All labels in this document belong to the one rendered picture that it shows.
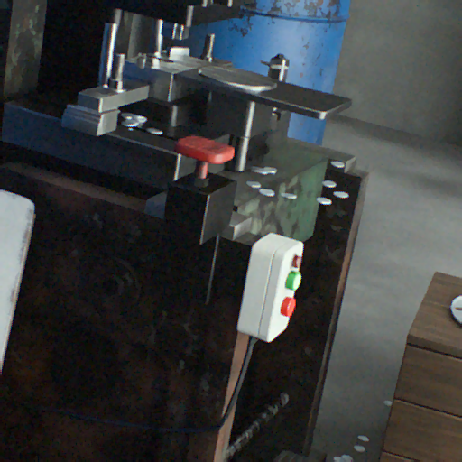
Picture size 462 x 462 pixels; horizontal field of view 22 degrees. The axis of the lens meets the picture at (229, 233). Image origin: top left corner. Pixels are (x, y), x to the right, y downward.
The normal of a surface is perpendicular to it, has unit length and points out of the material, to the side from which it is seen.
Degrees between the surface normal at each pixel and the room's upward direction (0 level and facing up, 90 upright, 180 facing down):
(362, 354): 0
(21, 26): 90
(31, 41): 90
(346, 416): 0
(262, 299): 90
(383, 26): 90
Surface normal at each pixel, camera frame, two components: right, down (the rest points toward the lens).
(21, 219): -0.30, 0.06
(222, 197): 0.90, 0.28
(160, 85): -0.40, 0.24
